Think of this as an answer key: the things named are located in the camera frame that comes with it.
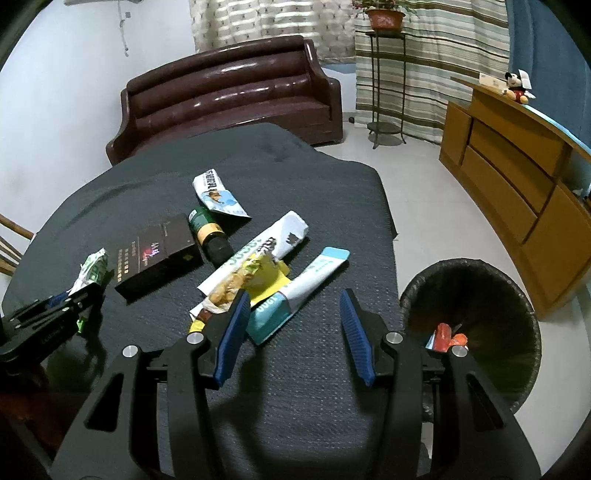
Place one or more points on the green white snack wrapper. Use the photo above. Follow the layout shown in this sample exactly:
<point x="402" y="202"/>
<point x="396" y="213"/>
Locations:
<point x="93" y="270"/>

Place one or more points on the potted plant terracotta pot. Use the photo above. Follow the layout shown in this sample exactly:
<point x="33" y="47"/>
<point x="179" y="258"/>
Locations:
<point x="385" y="15"/>

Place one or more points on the Mickey Mouse plush toy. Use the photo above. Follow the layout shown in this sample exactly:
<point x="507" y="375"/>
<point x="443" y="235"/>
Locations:
<point x="518" y="87"/>

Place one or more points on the black box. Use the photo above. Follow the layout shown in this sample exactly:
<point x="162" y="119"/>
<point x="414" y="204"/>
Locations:
<point x="156" y="256"/>

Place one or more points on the green glass bottle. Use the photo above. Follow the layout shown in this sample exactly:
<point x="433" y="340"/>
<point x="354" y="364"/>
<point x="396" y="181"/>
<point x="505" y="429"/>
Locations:
<point x="209" y="236"/>

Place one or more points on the white blue snack wrapper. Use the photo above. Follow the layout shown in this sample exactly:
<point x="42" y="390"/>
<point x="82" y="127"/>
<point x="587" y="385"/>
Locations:
<point x="211" y="191"/>

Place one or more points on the small cardboard box on cabinet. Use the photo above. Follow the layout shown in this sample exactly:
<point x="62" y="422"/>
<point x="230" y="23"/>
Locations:
<point x="492" y="83"/>

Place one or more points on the white paper package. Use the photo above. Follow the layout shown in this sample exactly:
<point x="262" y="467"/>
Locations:
<point x="277" y="240"/>

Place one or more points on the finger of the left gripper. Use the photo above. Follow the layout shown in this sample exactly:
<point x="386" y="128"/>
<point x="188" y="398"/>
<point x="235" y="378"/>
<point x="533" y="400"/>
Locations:
<point x="56" y="300"/>
<point x="34" y="315"/>

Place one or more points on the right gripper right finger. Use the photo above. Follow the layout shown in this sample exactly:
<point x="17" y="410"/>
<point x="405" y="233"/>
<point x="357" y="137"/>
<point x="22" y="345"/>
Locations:
<point x="476" y="436"/>

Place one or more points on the dark red leather sofa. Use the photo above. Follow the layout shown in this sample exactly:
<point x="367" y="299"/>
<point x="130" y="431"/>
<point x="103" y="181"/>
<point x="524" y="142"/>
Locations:
<point x="278" y="81"/>

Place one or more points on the striped curtain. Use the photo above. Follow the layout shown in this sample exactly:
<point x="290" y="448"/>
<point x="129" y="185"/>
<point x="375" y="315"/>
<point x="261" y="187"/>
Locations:
<point x="445" y="41"/>

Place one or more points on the yellow snack bag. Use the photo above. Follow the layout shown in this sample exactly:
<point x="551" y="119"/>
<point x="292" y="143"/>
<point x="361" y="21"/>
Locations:
<point x="259" y="275"/>

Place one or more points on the orange plastic bag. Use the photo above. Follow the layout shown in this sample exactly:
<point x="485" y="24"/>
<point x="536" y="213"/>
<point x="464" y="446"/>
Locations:
<point x="444" y="339"/>

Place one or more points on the beige patterned curtain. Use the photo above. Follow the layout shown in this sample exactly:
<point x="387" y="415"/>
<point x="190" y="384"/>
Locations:
<point x="330" y="25"/>

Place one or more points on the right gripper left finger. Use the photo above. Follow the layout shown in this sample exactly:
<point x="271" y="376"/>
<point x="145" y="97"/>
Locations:
<point x="115" y="434"/>

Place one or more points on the teal white tube package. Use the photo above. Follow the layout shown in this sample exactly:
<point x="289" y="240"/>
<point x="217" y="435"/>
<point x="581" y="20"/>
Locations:
<point x="276" y="310"/>

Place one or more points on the black lined trash bin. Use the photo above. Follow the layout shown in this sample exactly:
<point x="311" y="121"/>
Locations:
<point x="480" y="301"/>

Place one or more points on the wooden sideboard cabinet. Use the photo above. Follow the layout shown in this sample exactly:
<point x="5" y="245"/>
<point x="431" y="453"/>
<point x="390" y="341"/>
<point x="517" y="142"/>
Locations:
<point x="517" y="165"/>

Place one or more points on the blue curtain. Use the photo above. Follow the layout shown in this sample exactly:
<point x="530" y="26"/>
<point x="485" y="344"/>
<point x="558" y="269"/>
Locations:
<point x="560" y="75"/>

